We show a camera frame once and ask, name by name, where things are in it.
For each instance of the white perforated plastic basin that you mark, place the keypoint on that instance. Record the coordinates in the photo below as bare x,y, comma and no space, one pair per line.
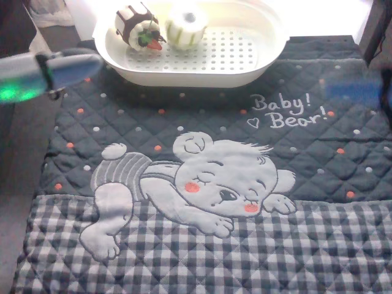
229,52

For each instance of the grey bear print quilt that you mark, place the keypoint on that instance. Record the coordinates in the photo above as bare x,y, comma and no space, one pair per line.
196,245

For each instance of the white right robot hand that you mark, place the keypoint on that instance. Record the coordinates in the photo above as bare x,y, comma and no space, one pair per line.
352,87

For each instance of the green matcha toy cake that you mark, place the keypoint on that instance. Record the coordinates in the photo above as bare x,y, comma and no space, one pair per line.
183,29

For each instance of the translucent plastic bin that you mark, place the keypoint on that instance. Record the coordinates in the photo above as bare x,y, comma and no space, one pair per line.
46,10

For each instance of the black stand post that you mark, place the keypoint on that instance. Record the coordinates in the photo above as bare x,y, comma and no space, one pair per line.
375,30

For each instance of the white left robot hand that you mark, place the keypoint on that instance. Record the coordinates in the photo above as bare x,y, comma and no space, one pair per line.
61,69

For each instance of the chocolate strawberry toy cake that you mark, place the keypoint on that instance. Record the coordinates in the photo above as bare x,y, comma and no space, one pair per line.
134,27

